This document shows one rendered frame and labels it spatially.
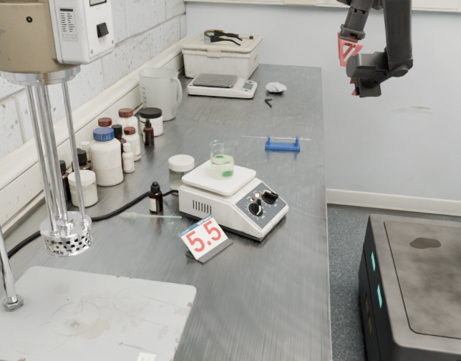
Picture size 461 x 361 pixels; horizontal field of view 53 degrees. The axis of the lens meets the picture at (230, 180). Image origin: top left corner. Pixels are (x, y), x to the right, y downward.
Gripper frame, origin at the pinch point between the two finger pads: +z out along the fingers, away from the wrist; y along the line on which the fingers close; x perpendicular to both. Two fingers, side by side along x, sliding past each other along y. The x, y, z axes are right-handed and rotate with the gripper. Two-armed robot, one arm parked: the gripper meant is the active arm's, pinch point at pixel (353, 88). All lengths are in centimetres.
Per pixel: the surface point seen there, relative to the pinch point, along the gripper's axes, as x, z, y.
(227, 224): -52, -35, 36
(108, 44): -71, -73, 13
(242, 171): -46, -31, 25
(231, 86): -27, 42, -15
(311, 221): -33, -34, 37
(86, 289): -79, -46, 43
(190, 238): -60, -40, 37
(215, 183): -53, -35, 27
